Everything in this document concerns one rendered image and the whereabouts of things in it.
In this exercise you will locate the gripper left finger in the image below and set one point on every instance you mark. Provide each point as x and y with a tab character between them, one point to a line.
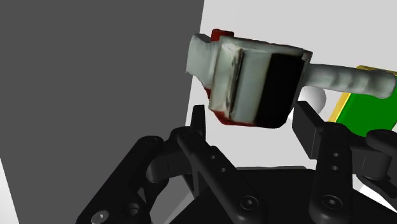
198	161

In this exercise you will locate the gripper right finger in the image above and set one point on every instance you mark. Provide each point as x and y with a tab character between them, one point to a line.
330	161

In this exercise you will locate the white round object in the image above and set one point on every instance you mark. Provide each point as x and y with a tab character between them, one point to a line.
314	97

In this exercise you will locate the green board with yellow edge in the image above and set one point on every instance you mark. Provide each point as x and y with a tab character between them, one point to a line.
366	113

